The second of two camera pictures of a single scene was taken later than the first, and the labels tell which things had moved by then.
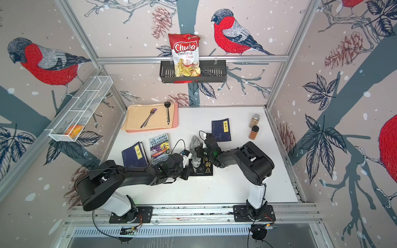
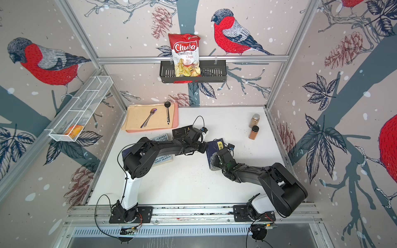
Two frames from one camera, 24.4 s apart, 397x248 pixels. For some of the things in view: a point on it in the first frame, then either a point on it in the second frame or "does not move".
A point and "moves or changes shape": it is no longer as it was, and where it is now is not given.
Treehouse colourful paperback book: x=159 y=149 does not move
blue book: x=221 y=129 moves or changes shape
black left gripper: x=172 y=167 to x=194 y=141
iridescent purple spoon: x=152 y=111 does not move
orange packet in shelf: x=74 y=131 does not move
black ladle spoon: x=167 y=105 does not move
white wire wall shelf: x=76 y=118 does not move
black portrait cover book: x=200 y=166 to x=179 y=133
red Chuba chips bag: x=185 y=50 does not move
